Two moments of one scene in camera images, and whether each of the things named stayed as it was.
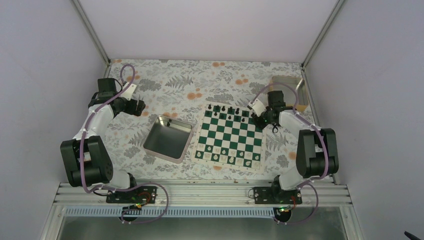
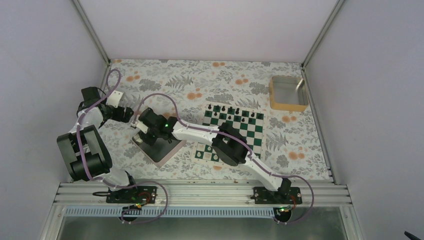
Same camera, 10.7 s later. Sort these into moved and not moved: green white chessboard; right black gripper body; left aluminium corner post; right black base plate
Moved: right black gripper body
Not moved: green white chessboard; right black base plate; left aluminium corner post
